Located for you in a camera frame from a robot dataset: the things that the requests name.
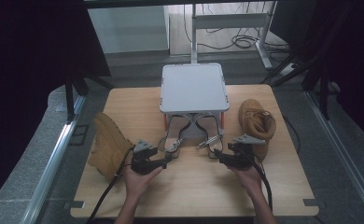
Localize dark floor plate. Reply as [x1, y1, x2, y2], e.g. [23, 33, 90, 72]
[68, 124, 90, 147]

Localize white two-tier shoe rack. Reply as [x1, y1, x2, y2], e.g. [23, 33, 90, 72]
[159, 63, 231, 140]

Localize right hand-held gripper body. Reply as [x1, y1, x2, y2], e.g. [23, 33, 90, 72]
[227, 133, 267, 171]

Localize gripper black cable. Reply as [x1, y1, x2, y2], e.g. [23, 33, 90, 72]
[240, 148, 274, 213]
[86, 145, 137, 224]

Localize thin black floor cable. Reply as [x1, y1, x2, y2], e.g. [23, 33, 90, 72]
[282, 116, 301, 154]

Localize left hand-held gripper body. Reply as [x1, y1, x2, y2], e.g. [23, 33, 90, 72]
[130, 138, 160, 175]

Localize white power strip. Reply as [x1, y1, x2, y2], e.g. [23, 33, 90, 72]
[279, 63, 297, 77]

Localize black metal stand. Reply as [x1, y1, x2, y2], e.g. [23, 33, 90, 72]
[63, 70, 115, 124]

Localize person's left hand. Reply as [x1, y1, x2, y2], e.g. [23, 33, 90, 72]
[121, 165, 164, 203]

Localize black tripod stand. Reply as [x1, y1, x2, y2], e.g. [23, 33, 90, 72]
[259, 50, 343, 121]

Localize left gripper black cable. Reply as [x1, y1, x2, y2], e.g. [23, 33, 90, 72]
[86, 145, 137, 224]

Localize tan suede boot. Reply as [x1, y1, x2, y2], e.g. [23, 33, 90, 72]
[87, 111, 135, 184]
[237, 98, 278, 163]

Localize black cables on floor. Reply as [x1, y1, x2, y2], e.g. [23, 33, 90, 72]
[183, 2, 294, 63]

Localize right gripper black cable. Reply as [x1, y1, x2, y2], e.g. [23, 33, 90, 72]
[240, 148, 274, 213]

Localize person's right hand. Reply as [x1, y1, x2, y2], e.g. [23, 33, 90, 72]
[227, 163, 264, 198]

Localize aluminium rail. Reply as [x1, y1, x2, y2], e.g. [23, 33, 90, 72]
[19, 94, 87, 224]
[303, 90, 364, 224]

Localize white metal desk frame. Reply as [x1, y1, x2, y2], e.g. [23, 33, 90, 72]
[190, 1, 278, 70]

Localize dark curtain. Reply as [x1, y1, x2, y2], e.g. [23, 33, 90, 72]
[270, 0, 364, 151]
[0, 0, 112, 217]

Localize black silver strap sandal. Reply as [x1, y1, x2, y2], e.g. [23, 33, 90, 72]
[194, 113, 225, 160]
[157, 113, 193, 160]

